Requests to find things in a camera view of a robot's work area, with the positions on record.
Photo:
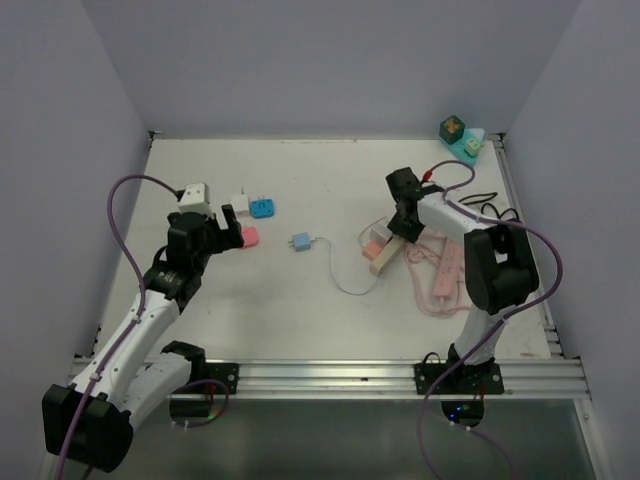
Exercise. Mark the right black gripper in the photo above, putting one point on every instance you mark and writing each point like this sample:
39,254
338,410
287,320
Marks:
409,234

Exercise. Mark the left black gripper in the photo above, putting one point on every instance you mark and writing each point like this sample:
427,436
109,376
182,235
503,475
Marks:
226,238

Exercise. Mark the pink adapter plug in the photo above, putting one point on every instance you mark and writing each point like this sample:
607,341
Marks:
250,237

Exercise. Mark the beige power strip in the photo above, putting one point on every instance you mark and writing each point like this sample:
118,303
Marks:
386,256

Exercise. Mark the white charger plug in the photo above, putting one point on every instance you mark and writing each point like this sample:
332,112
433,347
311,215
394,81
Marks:
241,204

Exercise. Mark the blue adapter plug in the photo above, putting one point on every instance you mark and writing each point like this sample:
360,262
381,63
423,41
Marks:
262,208

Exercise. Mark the orange plug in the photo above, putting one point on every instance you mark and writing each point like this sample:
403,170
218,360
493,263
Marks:
371,250

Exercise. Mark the pink power strip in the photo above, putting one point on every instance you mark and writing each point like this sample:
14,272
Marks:
445,296

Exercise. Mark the light blue usb charger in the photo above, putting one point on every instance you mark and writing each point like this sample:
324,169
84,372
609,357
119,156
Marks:
301,242

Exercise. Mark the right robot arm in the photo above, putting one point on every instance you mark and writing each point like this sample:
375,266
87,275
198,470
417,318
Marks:
500,271

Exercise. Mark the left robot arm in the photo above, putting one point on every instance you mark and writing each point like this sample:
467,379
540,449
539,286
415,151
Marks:
93,419

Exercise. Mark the teal power strip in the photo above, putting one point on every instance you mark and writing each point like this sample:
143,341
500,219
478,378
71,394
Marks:
457,149

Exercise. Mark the dark green cube charger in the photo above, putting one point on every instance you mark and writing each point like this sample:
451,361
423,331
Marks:
451,130

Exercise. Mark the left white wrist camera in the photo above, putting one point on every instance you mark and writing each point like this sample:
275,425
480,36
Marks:
195,199

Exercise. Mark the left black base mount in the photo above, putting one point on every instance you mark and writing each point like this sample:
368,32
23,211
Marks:
226,373

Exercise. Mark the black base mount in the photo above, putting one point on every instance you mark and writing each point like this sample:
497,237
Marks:
485,378
226,373

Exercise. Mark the aluminium rail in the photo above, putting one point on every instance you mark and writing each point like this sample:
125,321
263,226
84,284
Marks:
529,379

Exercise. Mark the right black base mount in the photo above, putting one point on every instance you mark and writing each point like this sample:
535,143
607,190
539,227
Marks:
485,378

